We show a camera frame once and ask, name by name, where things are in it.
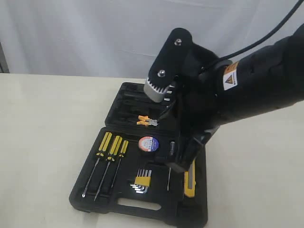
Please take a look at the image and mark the yellow black utility knife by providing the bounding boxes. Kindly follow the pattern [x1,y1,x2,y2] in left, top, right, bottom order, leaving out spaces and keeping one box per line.
[184,160,196,198]

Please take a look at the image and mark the white backdrop curtain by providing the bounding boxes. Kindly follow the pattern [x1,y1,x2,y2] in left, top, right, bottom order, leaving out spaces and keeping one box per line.
[0,0,295,81]

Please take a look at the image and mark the middle yellow black screwdriver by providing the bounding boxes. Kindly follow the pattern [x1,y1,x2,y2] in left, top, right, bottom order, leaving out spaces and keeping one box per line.
[94,135,122,201]

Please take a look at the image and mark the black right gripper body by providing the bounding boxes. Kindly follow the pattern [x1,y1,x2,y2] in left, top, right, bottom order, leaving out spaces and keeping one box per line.
[165,78,218,172]

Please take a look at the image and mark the orange black handled pliers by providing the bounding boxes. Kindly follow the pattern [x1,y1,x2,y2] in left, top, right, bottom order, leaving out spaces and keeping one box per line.
[136,115,158,127]

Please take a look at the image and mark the black electrical tape roll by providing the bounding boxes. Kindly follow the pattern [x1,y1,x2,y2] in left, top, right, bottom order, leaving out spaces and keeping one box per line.
[138,136,159,152]

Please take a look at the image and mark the black plastic tool case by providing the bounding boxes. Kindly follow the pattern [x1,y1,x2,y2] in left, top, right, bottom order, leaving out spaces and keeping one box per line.
[69,82,208,228]

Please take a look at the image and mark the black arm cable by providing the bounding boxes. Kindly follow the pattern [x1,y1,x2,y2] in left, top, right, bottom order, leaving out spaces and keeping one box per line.
[201,0,302,72]

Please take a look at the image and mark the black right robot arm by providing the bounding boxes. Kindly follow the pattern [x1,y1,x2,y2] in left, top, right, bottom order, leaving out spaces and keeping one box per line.
[166,27,304,172]

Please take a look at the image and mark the hex key set yellow holder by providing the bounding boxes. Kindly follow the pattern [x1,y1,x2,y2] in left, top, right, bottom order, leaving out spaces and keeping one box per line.
[130,169,152,194]

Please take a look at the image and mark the clear handle tester screwdriver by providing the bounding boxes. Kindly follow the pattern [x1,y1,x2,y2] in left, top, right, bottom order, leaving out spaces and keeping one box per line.
[166,141,175,191]

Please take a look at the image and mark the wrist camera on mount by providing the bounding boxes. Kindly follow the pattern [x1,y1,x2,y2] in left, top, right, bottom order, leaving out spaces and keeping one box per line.
[143,28,219,103]

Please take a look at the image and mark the long yellow black screwdriver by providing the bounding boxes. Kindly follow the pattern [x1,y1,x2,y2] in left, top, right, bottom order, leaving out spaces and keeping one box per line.
[82,132,112,198]

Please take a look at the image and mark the short yellow black screwdriver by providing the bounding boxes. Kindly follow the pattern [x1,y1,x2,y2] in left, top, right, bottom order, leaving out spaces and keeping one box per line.
[110,140,129,189]

